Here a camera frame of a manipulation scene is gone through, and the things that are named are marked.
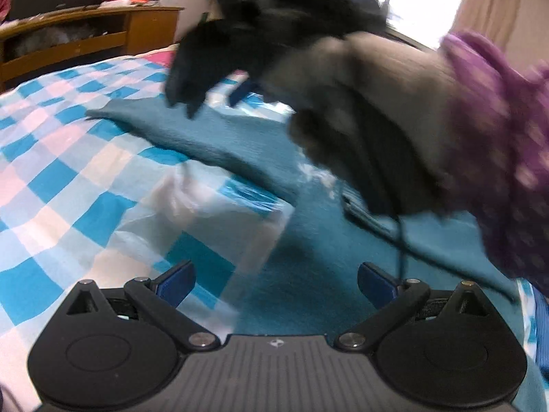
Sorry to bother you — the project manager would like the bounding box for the window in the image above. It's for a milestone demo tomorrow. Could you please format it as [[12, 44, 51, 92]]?
[[384, 0, 472, 48]]

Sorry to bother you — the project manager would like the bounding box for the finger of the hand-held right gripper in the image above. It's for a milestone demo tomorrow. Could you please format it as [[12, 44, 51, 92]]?
[[165, 19, 275, 118], [227, 78, 260, 106]]

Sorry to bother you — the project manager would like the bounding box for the clear plastic sheet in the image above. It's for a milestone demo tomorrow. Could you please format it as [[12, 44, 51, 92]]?
[[112, 165, 296, 322]]

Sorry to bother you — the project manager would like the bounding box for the person's right hand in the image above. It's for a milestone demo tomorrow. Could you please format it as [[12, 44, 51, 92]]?
[[261, 34, 477, 217]]

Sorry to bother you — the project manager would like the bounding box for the blue white checkered bed sheet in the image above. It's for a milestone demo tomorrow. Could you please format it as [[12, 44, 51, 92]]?
[[0, 54, 549, 412]]

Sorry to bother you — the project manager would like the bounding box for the wooden bedside cabinet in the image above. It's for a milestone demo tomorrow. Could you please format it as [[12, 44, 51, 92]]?
[[0, 6, 185, 93]]

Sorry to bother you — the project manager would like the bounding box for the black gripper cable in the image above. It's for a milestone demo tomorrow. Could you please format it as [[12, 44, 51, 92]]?
[[349, 88, 517, 303]]

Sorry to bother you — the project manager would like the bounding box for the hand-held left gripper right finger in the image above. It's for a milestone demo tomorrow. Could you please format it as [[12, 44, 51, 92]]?
[[335, 262, 500, 351]]

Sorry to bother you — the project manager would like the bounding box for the beige curtain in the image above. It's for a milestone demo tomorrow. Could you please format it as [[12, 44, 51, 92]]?
[[452, 0, 549, 80]]

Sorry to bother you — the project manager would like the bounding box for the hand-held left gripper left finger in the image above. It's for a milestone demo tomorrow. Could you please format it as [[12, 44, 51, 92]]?
[[64, 261, 221, 351]]

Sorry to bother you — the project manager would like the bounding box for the person's right forearm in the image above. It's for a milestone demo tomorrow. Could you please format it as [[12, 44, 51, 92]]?
[[440, 30, 549, 297]]

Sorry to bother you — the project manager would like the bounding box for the teal fleece garment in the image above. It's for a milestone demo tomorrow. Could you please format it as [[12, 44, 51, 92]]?
[[86, 96, 549, 412]]

